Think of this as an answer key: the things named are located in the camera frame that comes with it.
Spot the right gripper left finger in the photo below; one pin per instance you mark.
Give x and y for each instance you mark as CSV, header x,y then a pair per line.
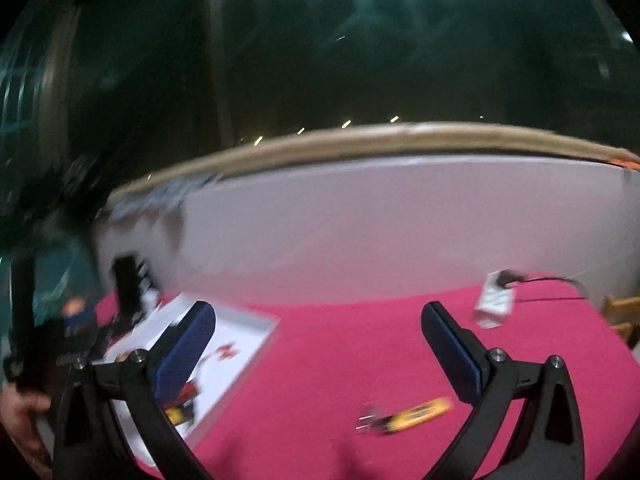
x,y
89,441

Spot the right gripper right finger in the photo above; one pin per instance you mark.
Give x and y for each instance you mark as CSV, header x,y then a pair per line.
x,y
547,441

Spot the yellow lighter black cap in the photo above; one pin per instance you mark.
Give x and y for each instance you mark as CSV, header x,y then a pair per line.
x,y
181,414

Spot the yellow lighter with keychain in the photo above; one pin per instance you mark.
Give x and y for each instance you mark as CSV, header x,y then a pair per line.
x,y
407,419

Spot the red slim lighter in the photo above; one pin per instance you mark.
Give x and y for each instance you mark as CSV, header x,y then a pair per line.
x,y
188,392

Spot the left hand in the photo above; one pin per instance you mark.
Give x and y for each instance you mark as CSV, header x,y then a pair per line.
x,y
19,411

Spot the black cat phone stand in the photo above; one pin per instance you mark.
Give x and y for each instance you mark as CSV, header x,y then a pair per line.
x,y
136,289

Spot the wooden chair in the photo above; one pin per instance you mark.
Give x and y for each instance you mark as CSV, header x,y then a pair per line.
x,y
622,315

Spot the white power strip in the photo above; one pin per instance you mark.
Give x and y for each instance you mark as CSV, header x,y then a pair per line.
x,y
496,300

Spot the white cardboard box lid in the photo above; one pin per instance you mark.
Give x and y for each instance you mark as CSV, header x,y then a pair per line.
x,y
239,337

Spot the grey cloth on rail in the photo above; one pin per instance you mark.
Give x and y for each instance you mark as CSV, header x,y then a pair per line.
x,y
165,197

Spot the bamboo rail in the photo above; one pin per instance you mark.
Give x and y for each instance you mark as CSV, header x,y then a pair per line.
x,y
379,140

